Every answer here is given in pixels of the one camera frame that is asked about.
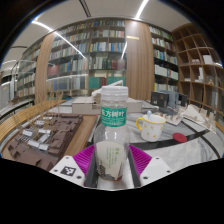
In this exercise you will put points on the wooden cubby shelf unit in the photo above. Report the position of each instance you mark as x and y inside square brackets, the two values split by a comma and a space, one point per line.
[200, 73]

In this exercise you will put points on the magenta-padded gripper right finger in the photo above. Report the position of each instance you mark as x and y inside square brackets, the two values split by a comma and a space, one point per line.
[155, 168]

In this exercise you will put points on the clear plastic drink bottle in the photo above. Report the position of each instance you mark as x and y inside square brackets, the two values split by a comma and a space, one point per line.
[112, 140]

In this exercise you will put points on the white mug with yellow rim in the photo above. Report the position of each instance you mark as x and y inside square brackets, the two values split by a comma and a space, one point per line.
[152, 130]

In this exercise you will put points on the linear ceiling lights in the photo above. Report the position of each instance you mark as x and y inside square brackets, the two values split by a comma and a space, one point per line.
[66, 40]

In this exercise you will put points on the white spoon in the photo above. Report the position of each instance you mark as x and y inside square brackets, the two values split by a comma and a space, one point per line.
[149, 115]

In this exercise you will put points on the curved wooden slatted model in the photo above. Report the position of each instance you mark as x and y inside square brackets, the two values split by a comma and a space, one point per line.
[23, 116]

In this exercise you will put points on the flat round red coaster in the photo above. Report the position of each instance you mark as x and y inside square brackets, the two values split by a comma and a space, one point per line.
[180, 137]

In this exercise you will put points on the long white architectural model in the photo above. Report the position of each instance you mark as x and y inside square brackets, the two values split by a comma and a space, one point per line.
[86, 105]

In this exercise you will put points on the tall bookshelf wall with books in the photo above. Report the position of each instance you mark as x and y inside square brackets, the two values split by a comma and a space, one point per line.
[86, 53]

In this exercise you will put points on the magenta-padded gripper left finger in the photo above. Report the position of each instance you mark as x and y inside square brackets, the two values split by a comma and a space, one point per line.
[68, 168]

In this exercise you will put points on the brown architectural model on board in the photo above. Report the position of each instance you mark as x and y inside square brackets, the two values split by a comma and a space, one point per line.
[50, 136]

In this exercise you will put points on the dark grey architectural model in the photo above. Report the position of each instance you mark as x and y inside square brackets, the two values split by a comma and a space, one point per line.
[163, 98]

